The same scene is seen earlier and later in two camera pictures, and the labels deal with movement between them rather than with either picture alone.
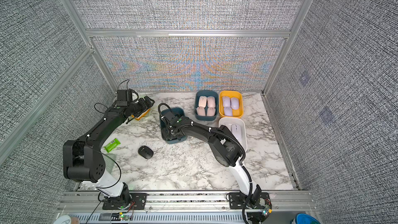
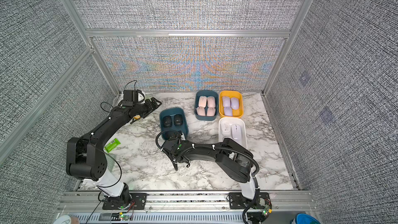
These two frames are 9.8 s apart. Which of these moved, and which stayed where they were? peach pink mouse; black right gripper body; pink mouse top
Moved: black right gripper body
Stayed: pink mouse top; peach pink mouse
